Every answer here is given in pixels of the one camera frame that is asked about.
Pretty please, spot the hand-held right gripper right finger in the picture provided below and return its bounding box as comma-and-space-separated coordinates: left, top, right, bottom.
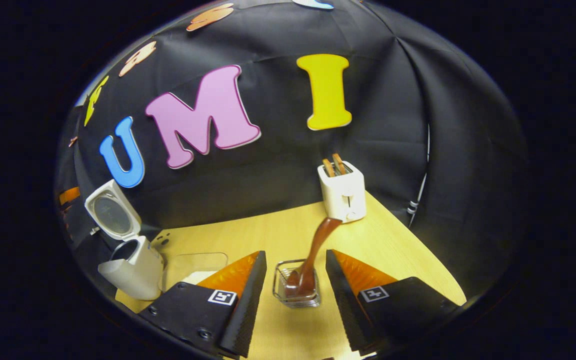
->
325, 249, 461, 357

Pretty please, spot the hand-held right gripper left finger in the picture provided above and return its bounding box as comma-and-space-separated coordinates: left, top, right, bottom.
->
138, 250, 268, 360

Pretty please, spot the clear wire chopstick holder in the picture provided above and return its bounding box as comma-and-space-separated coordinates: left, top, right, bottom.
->
272, 258, 322, 309

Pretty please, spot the white rice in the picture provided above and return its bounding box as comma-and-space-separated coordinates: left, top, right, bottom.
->
180, 270, 219, 287

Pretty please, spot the brown wooden spoon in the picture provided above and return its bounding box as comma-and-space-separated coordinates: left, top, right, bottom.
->
284, 216, 344, 297

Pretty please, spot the white rice cooker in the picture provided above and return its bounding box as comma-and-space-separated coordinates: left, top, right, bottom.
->
84, 179, 165, 302

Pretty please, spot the clear plastic container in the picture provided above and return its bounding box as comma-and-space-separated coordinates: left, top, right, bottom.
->
160, 252, 229, 293

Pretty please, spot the white toaster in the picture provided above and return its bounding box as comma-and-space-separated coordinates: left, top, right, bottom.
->
317, 160, 367, 224

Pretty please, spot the black backdrop cloth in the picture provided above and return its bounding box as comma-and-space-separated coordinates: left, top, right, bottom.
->
55, 0, 529, 301

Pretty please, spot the white cable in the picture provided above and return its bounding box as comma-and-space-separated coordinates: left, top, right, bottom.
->
407, 125, 431, 216

